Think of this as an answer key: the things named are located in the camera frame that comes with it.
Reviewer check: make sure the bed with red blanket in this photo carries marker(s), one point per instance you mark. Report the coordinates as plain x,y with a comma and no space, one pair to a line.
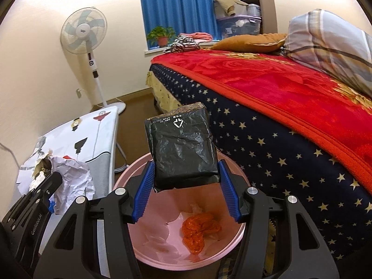
267,157

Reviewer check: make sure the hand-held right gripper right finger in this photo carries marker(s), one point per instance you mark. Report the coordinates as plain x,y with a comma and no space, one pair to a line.
229,191

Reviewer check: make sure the clear storage box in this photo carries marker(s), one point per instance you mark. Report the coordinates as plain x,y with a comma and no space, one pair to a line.
238,27

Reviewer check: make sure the brown patterned wrapper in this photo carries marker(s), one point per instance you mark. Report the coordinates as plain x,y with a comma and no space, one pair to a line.
45,170

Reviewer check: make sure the red floral blanket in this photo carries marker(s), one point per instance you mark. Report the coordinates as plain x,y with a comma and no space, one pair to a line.
276,87

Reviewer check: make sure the green potted plant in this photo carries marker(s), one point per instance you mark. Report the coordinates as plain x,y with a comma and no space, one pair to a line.
161,35

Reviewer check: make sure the metal pot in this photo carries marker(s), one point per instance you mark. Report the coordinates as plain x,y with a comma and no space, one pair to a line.
253,10

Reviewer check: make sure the brown pillow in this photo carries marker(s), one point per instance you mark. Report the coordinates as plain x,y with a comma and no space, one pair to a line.
247,43

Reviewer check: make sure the white metal table leg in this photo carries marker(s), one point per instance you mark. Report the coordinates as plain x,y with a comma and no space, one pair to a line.
122,157

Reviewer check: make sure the orange plastic net bag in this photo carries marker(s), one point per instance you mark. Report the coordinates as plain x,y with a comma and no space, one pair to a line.
197,228

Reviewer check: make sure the pink folded cloth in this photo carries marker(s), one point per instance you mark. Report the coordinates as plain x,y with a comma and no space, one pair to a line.
197,35

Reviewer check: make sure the blue curtain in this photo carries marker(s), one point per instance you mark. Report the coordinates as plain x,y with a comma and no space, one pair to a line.
186,5

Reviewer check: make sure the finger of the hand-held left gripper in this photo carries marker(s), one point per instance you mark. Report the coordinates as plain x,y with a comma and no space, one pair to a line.
53,207
51,181

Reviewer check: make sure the yellow bed skirt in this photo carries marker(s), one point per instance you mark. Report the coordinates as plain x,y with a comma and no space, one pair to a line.
164,96

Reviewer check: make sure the white standing fan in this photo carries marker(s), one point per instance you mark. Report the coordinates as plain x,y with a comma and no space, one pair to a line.
82,30

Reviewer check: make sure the plaid pillow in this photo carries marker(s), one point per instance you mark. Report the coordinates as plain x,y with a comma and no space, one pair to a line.
328,43

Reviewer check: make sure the black plastic packet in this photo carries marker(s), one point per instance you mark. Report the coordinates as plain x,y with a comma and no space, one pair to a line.
180,148

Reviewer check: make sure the white printed tablecloth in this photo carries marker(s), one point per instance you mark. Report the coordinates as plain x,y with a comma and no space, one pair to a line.
87,130

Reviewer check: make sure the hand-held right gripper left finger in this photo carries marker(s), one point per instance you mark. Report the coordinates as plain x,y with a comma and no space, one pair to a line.
144,191

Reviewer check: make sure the pink plastic bin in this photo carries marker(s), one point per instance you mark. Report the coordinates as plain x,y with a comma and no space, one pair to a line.
162,206

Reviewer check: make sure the brown bookshelf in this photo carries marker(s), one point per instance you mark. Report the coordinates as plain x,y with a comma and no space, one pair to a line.
268,5

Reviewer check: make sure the striped clothing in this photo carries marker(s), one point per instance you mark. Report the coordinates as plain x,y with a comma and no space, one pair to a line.
183,44

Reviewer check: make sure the beige jacket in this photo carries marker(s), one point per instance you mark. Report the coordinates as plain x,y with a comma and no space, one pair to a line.
226,4

